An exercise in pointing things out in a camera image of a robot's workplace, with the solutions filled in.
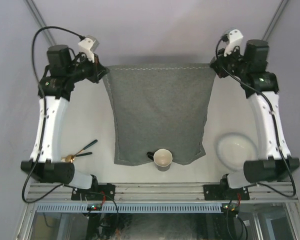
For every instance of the grey cloth napkin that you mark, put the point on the grey cloth napkin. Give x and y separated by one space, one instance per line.
159 106

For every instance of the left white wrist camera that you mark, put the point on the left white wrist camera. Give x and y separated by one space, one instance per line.
88 46

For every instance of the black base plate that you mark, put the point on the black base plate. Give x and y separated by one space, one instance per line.
216 192
104 190

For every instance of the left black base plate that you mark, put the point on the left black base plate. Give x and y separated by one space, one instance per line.
104 190

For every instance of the gold spoon green handle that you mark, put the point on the gold spoon green handle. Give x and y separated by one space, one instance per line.
84 149

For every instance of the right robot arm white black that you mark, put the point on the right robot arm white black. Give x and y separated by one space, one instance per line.
274 165

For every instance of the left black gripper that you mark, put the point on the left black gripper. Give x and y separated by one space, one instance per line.
97 71

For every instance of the gold fork green handle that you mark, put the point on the gold fork green handle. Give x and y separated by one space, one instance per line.
71 158

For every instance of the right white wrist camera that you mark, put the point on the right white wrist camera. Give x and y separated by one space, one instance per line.
234 38

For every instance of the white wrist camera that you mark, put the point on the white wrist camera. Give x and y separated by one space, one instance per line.
234 38
88 46

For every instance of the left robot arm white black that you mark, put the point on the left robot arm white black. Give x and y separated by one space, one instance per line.
54 91

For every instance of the blue slotted cable duct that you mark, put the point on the blue slotted cable duct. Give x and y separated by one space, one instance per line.
129 208

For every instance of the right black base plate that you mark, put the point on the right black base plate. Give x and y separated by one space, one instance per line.
216 192

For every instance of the white bowl plate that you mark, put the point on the white bowl plate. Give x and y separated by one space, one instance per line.
233 149

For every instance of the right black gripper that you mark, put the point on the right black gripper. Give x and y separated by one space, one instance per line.
220 65

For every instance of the aluminium front rail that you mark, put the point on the aluminium front rail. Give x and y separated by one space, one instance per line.
194 193

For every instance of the dark mug cream inside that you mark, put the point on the dark mug cream inside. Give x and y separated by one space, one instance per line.
162 158

